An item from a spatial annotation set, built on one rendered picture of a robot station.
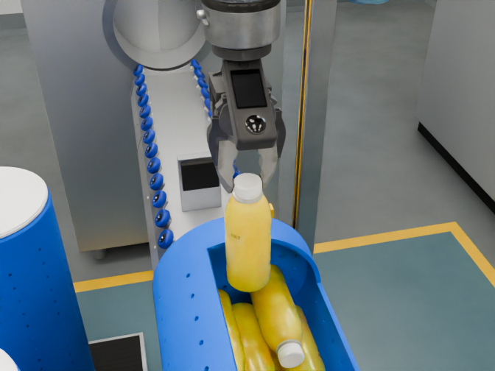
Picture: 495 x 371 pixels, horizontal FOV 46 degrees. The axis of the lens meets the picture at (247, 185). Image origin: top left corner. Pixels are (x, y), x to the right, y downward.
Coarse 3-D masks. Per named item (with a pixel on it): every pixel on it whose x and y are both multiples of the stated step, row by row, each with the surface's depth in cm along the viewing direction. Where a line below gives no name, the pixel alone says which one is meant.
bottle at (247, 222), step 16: (240, 208) 78; (256, 208) 78; (240, 224) 78; (256, 224) 79; (240, 240) 80; (256, 240) 80; (240, 256) 82; (256, 256) 82; (240, 272) 84; (256, 272) 84; (240, 288) 86; (256, 288) 86
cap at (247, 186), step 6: (240, 174) 79; (246, 174) 79; (252, 174) 79; (234, 180) 78; (240, 180) 78; (246, 180) 78; (252, 180) 78; (258, 180) 78; (234, 186) 77; (240, 186) 77; (246, 186) 77; (252, 186) 77; (258, 186) 77; (234, 192) 78; (240, 192) 77; (246, 192) 77; (252, 192) 77; (258, 192) 77; (240, 198) 78; (246, 198) 77; (252, 198) 77
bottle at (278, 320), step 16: (272, 272) 99; (272, 288) 96; (288, 288) 99; (256, 304) 95; (272, 304) 93; (288, 304) 93; (272, 320) 91; (288, 320) 90; (272, 336) 90; (288, 336) 89
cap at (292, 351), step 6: (282, 348) 88; (288, 348) 88; (294, 348) 88; (300, 348) 88; (282, 354) 87; (288, 354) 87; (294, 354) 87; (300, 354) 88; (282, 360) 88; (288, 360) 88; (294, 360) 88; (300, 360) 89; (282, 366) 88; (288, 366) 89; (294, 366) 89
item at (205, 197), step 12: (180, 156) 135; (192, 156) 135; (204, 156) 135; (180, 168) 136; (192, 168) 134; (204, 168) 135; (180, 180) 138; (192, 180) 136; (204, 180) 137; (216, 180) 138; (180, 192) 140; (192, 192) 140; (204, 192) 141; (216, 192) 142; (180, 204) 145; (192, 204) 143; (204, 204) 143; (216, 204) 144
